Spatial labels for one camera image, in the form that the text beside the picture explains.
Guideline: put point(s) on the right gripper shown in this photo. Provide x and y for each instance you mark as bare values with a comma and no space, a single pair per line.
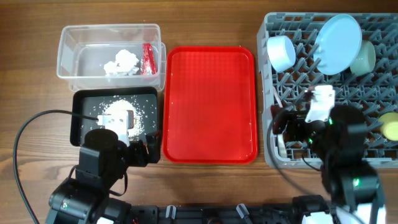
289,126

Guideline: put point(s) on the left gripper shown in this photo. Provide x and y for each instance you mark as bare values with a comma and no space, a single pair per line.
142,156

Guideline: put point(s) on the rice and food scraps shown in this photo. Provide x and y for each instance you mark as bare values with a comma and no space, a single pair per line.
144,108

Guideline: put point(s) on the light blue small bowl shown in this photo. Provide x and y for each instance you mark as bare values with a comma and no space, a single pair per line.
281,53

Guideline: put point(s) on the red sauce packet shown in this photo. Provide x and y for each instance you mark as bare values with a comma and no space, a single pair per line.
148,65

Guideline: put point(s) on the white napkin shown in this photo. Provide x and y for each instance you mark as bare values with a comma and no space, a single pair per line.
126,63
111,68

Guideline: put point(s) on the light blue plate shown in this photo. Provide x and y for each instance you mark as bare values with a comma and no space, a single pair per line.
338,44

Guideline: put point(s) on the yellow plastic cup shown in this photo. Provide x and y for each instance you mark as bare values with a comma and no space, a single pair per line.
389,126

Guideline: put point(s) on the mint green bowl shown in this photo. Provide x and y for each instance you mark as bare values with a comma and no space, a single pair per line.
365,60

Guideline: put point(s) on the white plastic spoon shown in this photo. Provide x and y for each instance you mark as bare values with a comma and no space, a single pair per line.
281,146

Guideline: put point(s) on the white plastic fork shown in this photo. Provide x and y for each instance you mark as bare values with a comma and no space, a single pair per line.
277,98

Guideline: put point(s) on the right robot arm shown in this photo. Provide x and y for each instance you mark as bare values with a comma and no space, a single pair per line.
339,142

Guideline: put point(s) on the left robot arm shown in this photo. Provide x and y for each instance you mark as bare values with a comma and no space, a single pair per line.
85,196

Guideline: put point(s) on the grey dishwasher rack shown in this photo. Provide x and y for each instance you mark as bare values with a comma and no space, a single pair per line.
374,93

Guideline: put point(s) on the black plastic tray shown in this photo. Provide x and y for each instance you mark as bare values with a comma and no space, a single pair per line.
81,126

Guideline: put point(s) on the red serving tray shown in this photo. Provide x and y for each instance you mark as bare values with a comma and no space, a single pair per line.
210,114

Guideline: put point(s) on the clear plastic bin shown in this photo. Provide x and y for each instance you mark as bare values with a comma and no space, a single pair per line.
83,50

